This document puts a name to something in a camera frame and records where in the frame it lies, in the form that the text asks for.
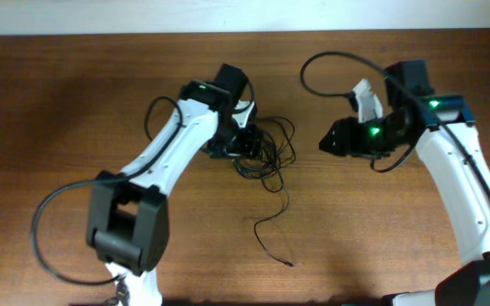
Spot black thin cable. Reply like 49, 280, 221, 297
231, 116, 297, 268

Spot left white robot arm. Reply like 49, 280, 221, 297
86, 64, 260, 305

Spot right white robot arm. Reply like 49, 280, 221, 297
319, 60, 490, 305

